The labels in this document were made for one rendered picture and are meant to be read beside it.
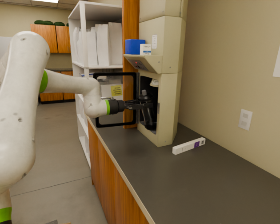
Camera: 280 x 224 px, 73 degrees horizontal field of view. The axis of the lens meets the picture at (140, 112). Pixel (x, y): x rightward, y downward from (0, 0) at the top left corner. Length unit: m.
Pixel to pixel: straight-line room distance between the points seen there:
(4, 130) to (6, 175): 0.09
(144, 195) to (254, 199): 0.47
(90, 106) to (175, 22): 0.65
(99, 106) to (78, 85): 0.17
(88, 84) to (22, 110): 0.58
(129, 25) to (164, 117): 0.68
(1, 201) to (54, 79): 0.53
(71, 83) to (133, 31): 0.63
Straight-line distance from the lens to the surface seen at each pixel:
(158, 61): 1.08
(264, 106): 1.20
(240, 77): 1.27
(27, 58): 0.69
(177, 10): 1.17
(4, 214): 0.64
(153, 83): 1.23
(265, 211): 0.97
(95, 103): 1.09
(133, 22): 1.43
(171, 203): 0.87
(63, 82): 0.98
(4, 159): 0.48
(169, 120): 1.21
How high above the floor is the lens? 1.53
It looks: 18 degrees down
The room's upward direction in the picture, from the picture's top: 1 degrees clockwise
